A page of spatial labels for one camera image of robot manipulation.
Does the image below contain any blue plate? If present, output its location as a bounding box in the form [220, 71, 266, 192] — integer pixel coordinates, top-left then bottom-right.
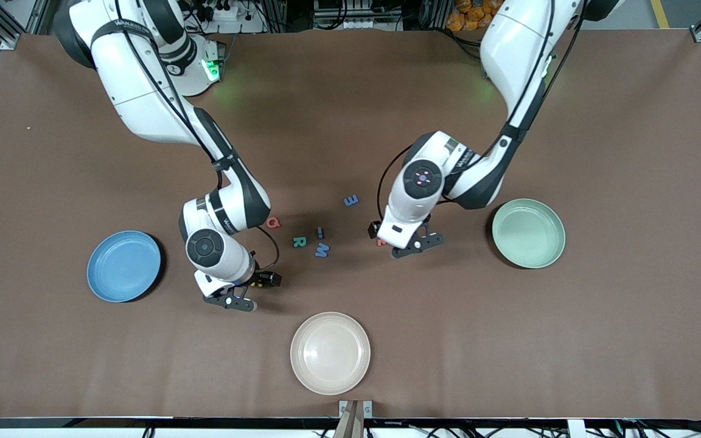
[86, 230, 162, 304]

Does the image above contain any green plate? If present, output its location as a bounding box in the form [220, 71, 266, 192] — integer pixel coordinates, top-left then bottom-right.
[492, 198, 567, 269]

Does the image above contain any beige plate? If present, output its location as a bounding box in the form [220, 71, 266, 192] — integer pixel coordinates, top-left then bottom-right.
[290, 311, 371, 396]

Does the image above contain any grey control box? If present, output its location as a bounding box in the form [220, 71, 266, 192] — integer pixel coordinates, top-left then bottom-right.
[313, 0, 406, 30]

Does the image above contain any orange toy pile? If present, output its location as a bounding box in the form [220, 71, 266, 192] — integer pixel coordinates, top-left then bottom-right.
[446, 0, 490, 31]

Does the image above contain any brown table mat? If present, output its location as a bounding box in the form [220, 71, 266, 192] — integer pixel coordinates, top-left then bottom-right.
[0, 27, 701, 420]

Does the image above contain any white power strip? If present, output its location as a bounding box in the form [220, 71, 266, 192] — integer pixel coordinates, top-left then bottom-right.
[195, 0, 266, 22]

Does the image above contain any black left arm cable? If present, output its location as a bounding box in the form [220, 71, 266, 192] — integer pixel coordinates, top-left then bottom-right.
[377, 0, 588, 227]

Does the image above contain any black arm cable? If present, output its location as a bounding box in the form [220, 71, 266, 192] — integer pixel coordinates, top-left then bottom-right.
[113, 0, 281, 271]
[377, 0, 588, 227]

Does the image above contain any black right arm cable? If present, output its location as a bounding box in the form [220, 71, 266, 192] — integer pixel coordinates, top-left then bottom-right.
[113, 0, 281, 271]

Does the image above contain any metal mounting bracket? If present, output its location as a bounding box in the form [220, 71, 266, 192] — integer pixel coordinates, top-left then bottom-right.
[338, 400, 373, 438]

